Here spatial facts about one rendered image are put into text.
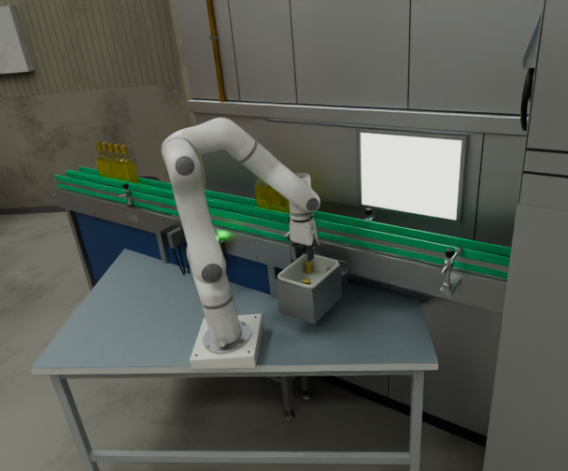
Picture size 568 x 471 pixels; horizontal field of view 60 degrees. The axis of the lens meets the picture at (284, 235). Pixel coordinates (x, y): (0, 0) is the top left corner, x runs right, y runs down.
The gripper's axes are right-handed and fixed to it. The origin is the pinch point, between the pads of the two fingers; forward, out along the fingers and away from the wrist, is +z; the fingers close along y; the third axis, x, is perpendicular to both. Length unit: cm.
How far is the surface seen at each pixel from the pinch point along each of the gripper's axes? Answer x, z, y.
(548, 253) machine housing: -5, -18, -81
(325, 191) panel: -38.1, -10.0, 13.6
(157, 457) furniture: 52, 91, 52
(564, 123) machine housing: -5, -54, -80
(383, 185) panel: -38.9, -16.5, -14.0
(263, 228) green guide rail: -12.5, 0.6, 29.7
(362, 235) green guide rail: -22.4, -1.1, -13.1
